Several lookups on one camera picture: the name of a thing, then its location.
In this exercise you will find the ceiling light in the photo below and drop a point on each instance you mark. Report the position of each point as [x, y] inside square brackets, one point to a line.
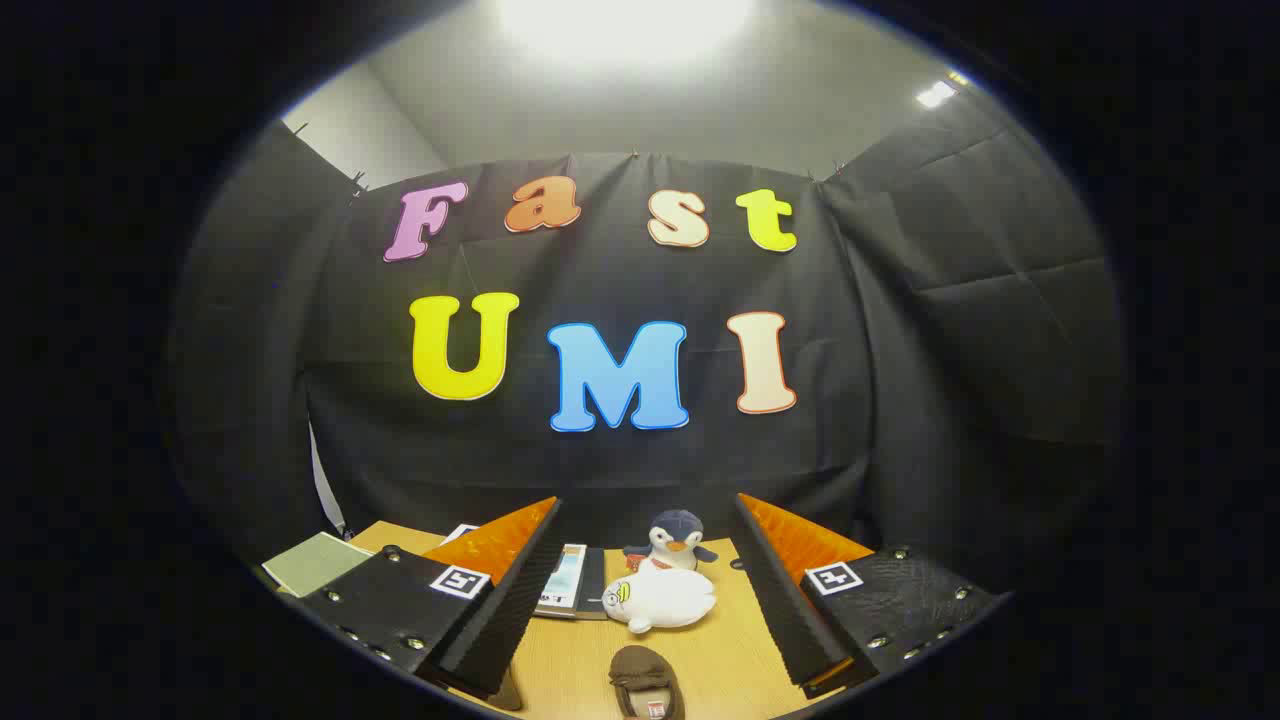
[935, 94]
[625, 25]

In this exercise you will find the book with pale sky cover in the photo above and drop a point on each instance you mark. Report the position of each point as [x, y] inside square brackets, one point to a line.
[565, 580]

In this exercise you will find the white round plush toy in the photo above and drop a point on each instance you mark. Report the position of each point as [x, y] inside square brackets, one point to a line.
[670, 600]

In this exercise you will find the green fabric storage box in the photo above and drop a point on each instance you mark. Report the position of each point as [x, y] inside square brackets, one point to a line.
[315, 565]

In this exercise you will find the book with blue photo cover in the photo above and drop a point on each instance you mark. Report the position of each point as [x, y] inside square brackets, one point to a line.
[460, 533]

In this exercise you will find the black backdrop cloth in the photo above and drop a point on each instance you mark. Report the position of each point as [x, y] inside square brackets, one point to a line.
[600, 460]

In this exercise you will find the navy white penguin plush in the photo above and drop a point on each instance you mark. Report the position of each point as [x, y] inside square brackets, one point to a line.
[675, 535]

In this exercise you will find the brown fuzzy shoe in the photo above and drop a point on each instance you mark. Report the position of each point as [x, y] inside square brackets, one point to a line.
[640, 672]
[506, 692]

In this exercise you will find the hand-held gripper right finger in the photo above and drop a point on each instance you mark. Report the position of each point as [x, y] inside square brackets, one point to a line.
[790, 610]

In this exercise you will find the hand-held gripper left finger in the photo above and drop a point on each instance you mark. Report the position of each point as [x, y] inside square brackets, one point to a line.
[500, 620]

